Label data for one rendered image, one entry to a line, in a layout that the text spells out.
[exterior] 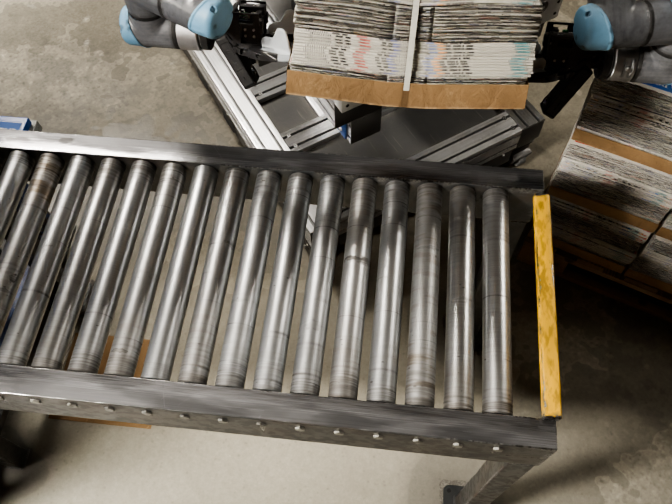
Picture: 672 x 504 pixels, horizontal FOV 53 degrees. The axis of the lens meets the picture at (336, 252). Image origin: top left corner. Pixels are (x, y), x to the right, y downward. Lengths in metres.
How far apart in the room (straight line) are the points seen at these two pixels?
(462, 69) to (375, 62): 0.14
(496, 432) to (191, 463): 1.05
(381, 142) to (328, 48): 1.08
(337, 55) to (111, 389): 0.66
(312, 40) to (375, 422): 0.61
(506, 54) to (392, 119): 1.13
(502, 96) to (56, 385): 0.88
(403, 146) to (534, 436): 1.21
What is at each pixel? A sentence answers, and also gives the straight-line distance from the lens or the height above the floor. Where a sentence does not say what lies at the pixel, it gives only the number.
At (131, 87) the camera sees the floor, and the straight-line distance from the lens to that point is 2.70.
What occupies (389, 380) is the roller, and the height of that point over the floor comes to 0.80.
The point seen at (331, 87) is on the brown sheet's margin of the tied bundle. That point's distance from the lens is 1.11.
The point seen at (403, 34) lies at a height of 1.16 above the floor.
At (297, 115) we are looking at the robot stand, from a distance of 2.21.
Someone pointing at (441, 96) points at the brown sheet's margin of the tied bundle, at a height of 1.07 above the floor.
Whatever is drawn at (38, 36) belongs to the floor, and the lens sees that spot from 3.03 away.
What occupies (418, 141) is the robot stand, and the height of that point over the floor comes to 0.21.
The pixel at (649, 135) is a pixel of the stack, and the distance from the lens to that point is 1.66.
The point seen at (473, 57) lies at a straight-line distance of 1.10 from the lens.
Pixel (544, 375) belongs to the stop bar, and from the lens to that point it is 1.17.
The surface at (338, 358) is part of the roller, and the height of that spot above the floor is 0.80.
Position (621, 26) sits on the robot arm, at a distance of 1.24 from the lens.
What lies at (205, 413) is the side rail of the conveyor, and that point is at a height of 0.80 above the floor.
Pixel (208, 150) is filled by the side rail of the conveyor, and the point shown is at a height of 0.80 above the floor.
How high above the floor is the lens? 1.88
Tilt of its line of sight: 61 degrees down
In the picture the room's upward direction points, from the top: 2 degrees counter-clockwise
